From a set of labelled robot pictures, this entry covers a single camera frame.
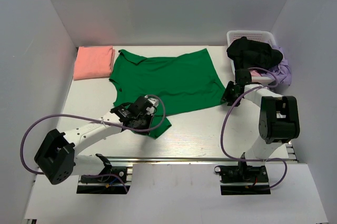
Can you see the folded pink t shirt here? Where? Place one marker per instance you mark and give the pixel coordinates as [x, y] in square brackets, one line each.
[93, 62]

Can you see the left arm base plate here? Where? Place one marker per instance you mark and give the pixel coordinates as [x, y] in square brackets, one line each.
[116, 176]

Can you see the green t shirt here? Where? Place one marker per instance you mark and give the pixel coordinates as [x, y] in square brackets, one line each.
[185, 83]

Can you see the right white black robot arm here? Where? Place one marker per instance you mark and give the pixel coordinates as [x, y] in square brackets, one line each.
[278, 119]

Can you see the pink garment in basket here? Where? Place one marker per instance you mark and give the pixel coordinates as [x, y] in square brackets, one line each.
[255, 73]

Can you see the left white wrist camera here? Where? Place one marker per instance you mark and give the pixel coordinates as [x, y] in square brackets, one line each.
[151, 110]

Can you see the black garment in basket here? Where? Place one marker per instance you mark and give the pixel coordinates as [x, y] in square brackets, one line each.
[246, 53]

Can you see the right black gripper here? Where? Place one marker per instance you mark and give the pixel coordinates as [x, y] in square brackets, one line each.
[227, 94]

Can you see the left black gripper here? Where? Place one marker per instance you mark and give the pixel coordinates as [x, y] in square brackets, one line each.
[149, 117]

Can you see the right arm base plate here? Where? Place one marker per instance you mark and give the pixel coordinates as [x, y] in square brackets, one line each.
[247, 174]

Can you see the lilac garment in basket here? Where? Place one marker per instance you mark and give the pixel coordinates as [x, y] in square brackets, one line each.
[282, 71]

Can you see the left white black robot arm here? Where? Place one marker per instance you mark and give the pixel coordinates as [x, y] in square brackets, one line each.
[59, 155]

